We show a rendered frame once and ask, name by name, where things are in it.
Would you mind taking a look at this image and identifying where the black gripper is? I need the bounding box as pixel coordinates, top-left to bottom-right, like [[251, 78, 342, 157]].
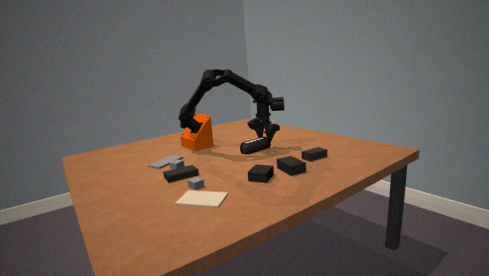
[[254, 111, 280, 145]]

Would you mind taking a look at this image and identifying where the beige flat rectangular panel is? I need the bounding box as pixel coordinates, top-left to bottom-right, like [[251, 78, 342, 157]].
[[175, 190, 228, 207]]

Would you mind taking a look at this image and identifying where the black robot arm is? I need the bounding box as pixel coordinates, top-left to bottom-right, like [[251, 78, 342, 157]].
[[179, 69, 284, 133]]

